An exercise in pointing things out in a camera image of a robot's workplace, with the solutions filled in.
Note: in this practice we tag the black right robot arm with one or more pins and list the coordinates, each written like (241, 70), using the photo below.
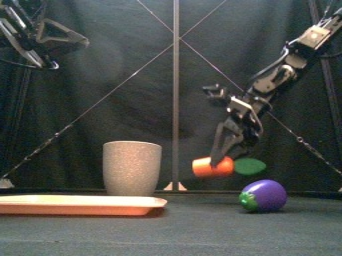
(308, 43)

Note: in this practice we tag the purple toy eggplant green cap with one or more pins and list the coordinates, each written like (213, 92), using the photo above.
(265, 196)

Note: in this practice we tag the grey speckled cup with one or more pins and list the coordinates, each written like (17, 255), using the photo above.
(132, 168)

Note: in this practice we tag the dark side frame post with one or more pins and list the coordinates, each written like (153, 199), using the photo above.
(329, 86)

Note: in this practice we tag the grey vertical frame post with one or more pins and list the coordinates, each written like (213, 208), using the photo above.
(176, 110)

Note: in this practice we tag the orange toy carrot green top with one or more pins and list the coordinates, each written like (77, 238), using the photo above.
(214, 167)

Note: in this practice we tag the metal post foot bracket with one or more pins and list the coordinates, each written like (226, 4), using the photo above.
(176, 187)

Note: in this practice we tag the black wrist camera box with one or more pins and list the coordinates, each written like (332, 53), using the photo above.
(217, 92)

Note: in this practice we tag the metal corner bracket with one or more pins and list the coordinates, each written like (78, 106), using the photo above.
(6, 183)

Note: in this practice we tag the pink rectangular plate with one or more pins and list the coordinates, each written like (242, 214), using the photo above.
(81, 204)

